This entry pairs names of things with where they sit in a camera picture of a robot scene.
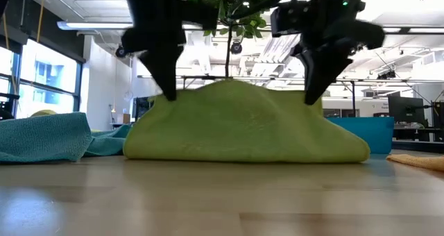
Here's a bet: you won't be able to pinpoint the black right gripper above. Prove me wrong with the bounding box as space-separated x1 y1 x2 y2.
293 0 386 106

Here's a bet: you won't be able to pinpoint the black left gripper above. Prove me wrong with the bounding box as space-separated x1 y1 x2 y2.
121 0 187 102

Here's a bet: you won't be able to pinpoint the cyan microfiber towel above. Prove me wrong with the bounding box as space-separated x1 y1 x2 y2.
82 124 133 158

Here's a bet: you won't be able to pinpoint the lime green microfiber towel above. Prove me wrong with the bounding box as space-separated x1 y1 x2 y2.
123 78 371 164

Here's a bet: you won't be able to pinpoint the orange microfiber towel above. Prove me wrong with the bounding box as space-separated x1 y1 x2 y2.
386 153 444 172

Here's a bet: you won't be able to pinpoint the gray microfiber towel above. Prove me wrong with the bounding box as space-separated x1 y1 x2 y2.
0 112 93 165

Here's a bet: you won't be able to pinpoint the yellow microfiber towel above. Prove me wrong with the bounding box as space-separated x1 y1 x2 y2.
30 109 58 118

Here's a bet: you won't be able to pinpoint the black horizontal bar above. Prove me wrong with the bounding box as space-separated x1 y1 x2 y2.
137 75 444 83

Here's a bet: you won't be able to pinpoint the black computer monitor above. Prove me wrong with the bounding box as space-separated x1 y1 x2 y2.
387 95 426 125
131 96 155 121

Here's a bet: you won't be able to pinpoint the green plant in white pot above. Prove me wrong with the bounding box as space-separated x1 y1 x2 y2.
194 0 278 80

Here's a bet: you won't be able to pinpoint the teal plastic bin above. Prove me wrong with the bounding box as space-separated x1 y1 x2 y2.
325 116 395 155

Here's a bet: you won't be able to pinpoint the long ceiling light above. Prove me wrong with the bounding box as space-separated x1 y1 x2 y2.
57 20 135 31

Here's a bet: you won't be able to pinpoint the large window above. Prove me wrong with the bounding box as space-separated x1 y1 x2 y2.
0 37 84 119

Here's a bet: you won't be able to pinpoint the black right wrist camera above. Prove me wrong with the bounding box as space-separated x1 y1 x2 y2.
270 1 315 37

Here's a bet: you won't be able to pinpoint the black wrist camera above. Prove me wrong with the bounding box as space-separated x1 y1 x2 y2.
180 1 219 31
270 1 315 37

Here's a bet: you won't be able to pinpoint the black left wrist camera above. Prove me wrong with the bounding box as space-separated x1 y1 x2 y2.
180 1 219 31

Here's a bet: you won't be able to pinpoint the yellow hanging cord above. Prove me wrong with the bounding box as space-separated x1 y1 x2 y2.
35 0 46 43

